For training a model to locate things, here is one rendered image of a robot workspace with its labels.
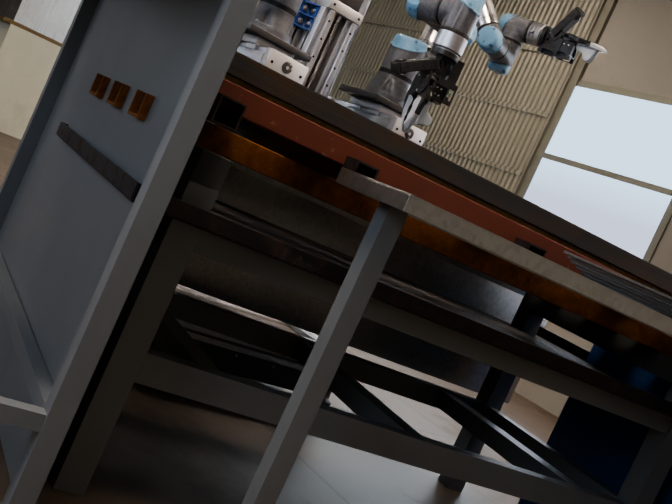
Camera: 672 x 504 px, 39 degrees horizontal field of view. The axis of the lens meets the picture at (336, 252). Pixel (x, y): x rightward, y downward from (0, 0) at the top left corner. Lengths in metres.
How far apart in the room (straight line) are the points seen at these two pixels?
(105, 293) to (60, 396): 0.18
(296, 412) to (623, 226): 4.67
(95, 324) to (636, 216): 4.92
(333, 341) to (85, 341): 0.42
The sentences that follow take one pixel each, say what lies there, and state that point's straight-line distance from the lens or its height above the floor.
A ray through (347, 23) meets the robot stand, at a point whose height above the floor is 1.21.
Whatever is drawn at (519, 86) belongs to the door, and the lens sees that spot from 7.16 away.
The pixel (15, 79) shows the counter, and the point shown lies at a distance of 8.31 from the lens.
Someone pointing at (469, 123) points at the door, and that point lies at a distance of 7.35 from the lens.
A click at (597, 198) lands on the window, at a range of 6.34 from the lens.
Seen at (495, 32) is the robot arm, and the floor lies 1.36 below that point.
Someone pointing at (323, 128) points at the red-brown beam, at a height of 0.80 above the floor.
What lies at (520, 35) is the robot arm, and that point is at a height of 1.41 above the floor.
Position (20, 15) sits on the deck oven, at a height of 0.97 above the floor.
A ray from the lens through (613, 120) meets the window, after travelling 6.52.
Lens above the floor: 0.70
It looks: 3 degrees down
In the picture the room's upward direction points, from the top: 25 degrees clockwise
